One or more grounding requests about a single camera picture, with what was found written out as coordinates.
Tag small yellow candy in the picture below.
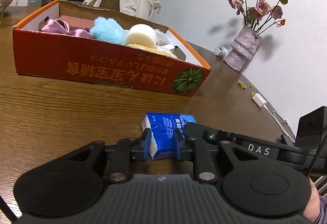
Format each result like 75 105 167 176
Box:
238 81 247 90

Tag yellow white plush toy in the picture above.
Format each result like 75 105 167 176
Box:
128 44 177 59

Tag iridescent crinkly bag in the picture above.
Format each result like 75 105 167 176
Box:
155 29 170 46

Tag pink satin scrunchie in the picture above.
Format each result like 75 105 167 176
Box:
39 19 95 39

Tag pink ceramic vase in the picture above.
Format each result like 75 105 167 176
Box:
224 26 262 71

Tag white charger with cable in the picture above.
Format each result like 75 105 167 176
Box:
251 92 296 143

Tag orange cardboard box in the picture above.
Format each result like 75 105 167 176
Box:
13 0 211 96

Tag dried pink roses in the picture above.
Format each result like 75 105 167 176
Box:
228 0 289 35

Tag wooden chair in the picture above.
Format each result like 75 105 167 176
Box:
99 0 120 12

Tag person's right hand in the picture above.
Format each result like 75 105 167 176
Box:
303 177 320 223

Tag light blue plush toy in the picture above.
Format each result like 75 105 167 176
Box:
90 17 126 45

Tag white round sponge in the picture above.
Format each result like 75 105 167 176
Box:
125 24 158 48

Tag blue tissue pack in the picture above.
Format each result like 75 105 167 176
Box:
141 113 197 160

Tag small white bottle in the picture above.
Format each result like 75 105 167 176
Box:
213 47 229 59

